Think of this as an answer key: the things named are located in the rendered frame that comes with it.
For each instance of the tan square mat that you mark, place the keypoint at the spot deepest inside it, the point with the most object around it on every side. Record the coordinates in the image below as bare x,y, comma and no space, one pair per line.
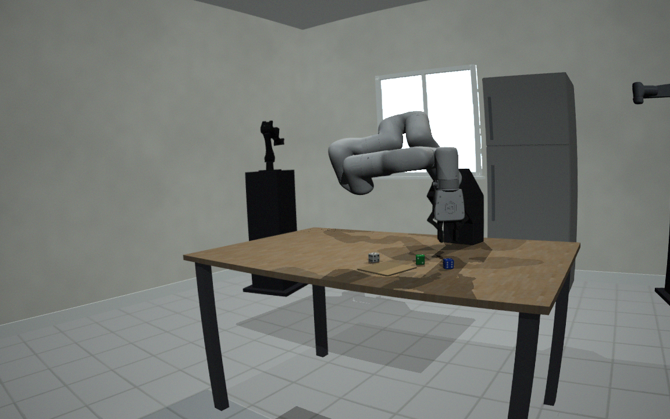
387,268

